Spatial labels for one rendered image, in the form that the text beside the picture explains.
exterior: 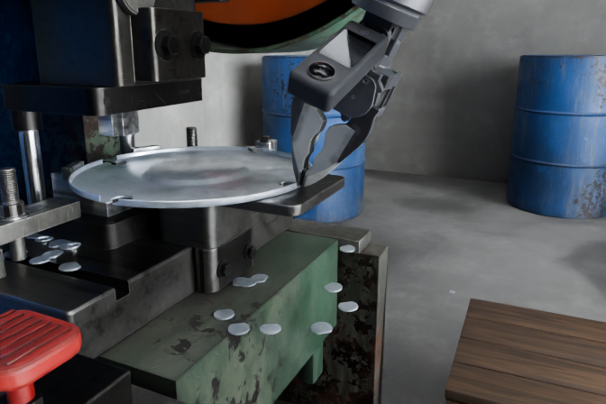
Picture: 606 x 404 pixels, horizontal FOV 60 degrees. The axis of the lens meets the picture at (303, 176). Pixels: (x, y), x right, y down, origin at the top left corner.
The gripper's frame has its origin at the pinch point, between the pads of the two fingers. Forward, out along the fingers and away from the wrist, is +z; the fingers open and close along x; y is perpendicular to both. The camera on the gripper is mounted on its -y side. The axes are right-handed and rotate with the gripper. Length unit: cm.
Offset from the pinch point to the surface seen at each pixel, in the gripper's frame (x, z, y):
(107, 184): 18.3, 9.8, -7.8
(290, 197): -0.9, 1.1, -4.0
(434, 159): 7, 76, 332
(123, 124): 24.5, 6.6, 0.1
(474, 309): -32, 34, 64
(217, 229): 5.9, 10.1, -2.7
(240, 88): 118, 66, 220
